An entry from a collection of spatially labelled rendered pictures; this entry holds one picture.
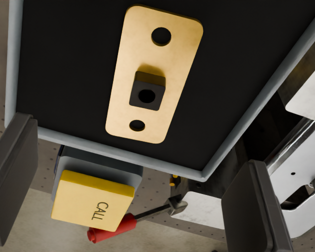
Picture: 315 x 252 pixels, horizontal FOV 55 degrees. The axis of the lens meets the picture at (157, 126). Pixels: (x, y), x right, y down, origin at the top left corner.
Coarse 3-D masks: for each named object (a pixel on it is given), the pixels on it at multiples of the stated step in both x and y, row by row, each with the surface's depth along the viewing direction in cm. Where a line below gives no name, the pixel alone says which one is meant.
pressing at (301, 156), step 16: (304, 128) 40; (288, 144) 42; (304, 144) 42; (272, 160) 44; (288, 160) 44; (304, 160) 44; (272, 176) 46; (288, 176) 46; (304, 176) 46; (288, 192) 49; (304, 208) 52; (288, 224) 55; (304, 224) 55
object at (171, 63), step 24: (144, 24) 14; (168, 24) 14; (192, 24) 14; (120, 48) 15; (144, 48) 15; (168, 48) 15; (192, 48) 15; (120, 72) 16; (144, 72) 16; (168, 72) 16; (120, 96) 17; (144, 96) 17; (168, 96) 17; (120, 120) 18; (144, 120) 18; (168, 120) 18
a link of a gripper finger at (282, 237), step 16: (256, 160) 12; (240, 176) 13; (256, 176) 12; (224, 192) 14; (240, 192) 12; (256, 192) 11; (272, 192) 11; (224, 208) 14; (240, 208) 12; (256, 208) 11; (272, 208) 11; (224, 224) 13; (240, 224) 12; (256, 224) 11; (272, 224) 10; (240, 240) 12; (256, 240) 10; (272, 240) 10; (288, 240) 10
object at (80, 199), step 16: (64, 176) 23; (80, 176) 24; (64, 192) 24; (80, 192) 24; (96, 192) 24; (112, 192) 24; (128, 192) 24; (64, 208) 26; (80, 208) 26; (96, 208) 25; (112, 208) 25; (80, 224) 27; (96, 224) 27; (112, 224) 27
